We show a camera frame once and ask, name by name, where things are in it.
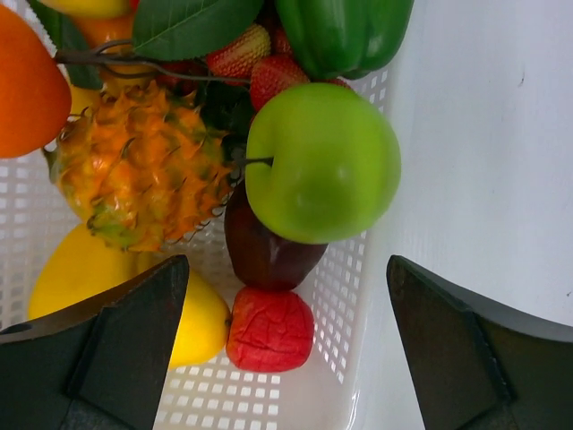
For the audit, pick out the orange spiky horned melon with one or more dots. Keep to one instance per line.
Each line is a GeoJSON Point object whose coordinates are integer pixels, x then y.
{"type": "Point", "coordinates": [142, 169]}

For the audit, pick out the red strawberry bunch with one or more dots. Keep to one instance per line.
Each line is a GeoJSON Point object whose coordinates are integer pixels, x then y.
{"type": "Point", "coordinates": [256, 72]}

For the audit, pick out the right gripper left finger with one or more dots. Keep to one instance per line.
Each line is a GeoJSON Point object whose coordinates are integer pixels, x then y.
{"type": "Point", "coordinates": [99, 364]}

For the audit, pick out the dark purple fruit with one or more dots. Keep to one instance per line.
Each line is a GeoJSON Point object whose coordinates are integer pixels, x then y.
{"type": "Point", "coordinates": [261, 258]}

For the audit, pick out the green leaf with stem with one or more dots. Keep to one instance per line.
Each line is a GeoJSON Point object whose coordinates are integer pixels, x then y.
{"type": "Point", "coordinates": [162, 31]}

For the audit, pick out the green bell pepper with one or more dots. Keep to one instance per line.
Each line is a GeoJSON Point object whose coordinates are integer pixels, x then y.
{"type": "Point", "coordinates": [344, 38]}

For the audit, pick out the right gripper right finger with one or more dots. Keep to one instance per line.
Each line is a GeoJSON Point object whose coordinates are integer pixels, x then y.
{"type": "Point", "coordinates": [475, 362]}

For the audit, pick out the red wrinkled fruit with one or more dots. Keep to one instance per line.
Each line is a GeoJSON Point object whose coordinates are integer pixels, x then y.
{"type": "Point", "coordinates": [270, 331]}

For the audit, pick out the white plastic basket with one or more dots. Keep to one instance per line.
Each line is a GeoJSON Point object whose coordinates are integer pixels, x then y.
{"type": "Point", "coordinates": [325, 393]}

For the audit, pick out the orange fruit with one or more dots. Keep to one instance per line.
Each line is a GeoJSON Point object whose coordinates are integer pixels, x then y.
{"type": "Point", "coordinates": [35, 97]}

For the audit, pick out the yellow pepper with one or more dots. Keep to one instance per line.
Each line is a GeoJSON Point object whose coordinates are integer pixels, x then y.
{"type": "Point", "coordinates": [81, 266]}

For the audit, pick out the green apple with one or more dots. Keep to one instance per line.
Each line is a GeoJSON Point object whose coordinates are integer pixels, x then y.
{"type": "Point", "coordinates": [324, 164]}

